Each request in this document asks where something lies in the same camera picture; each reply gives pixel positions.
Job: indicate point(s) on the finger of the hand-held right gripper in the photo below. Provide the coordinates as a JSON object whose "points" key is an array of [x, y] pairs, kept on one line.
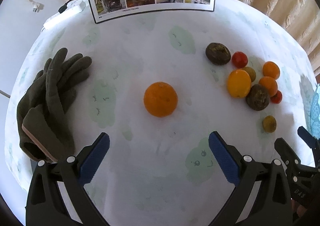
{"points": [[285, 149], [307, 137]]}

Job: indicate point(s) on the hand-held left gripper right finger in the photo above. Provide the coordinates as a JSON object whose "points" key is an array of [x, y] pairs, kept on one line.
{"points": [[223, 158]]}

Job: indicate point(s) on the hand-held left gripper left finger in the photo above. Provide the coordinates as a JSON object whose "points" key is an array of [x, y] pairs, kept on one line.
{"points": [[96, 161]]}

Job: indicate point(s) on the light blue plastic basket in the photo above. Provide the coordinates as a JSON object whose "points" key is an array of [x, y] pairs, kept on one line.
{"points": [[316, 110]]}

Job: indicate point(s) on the small olive green fruit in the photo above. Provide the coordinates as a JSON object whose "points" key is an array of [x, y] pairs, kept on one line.
{"points": [[250, 72], [269, 123]]}

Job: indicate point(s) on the red cherry tomato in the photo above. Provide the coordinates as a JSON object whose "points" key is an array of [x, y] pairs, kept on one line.
{"points": [[277, 97], [239, 59]]}

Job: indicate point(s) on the small orange tangerine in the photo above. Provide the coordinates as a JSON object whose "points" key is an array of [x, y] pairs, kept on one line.
{"points": [[268, 85], [271, 70]]}

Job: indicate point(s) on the yellow-orange orange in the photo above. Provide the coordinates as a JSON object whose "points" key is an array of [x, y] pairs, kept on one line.
{"points": [[238, 83]]}

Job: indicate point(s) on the large orange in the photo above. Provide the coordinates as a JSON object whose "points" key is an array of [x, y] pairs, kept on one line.
{"points": [[160, 99]]}

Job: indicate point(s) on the olive green glove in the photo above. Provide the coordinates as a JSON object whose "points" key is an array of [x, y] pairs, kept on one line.
{"points": [[65, 73], [32, 110]]}

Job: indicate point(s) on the white power strip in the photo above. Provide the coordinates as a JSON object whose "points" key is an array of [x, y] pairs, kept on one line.
{"points": [[72, 8]]}

